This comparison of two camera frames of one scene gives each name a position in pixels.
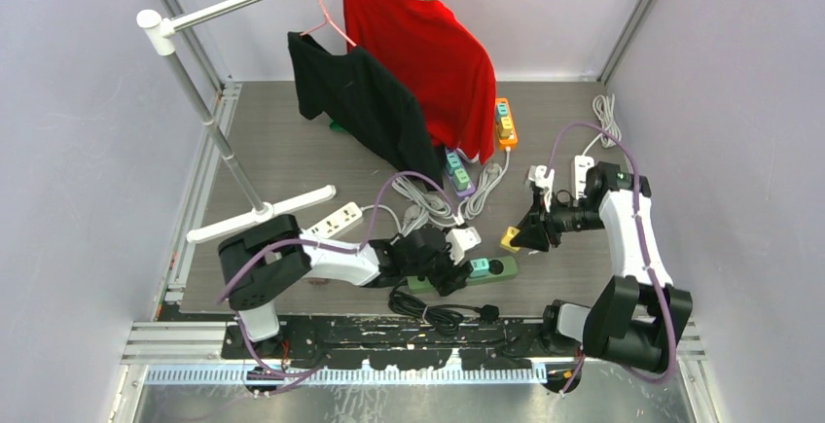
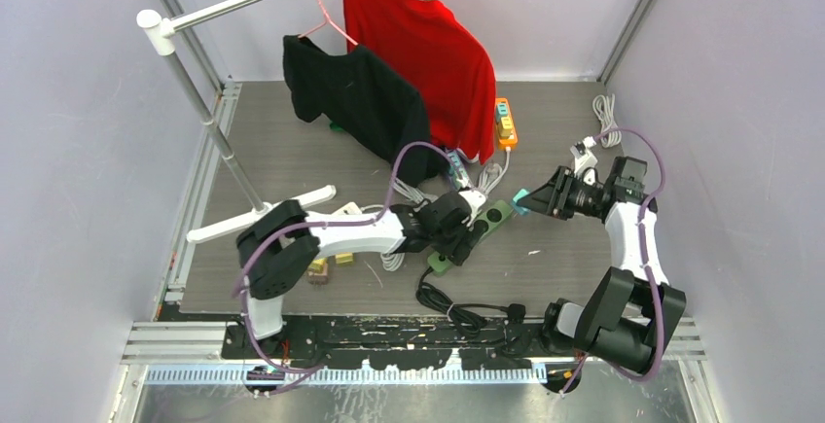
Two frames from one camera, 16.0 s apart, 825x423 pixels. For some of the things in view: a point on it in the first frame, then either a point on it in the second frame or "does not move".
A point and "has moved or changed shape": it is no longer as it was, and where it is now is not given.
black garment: (357, 95) does not move
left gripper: (445, 281) → (458, 249)
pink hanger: (325, 16) does not move
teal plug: (481, 267) → (520, 209)
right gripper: (532, 234) → (553, 197)
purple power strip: (458, 175) does not move
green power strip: (499, 268) → (484, 222)
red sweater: (424, 46) does not move
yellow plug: (505, 241) has moved or changed shape
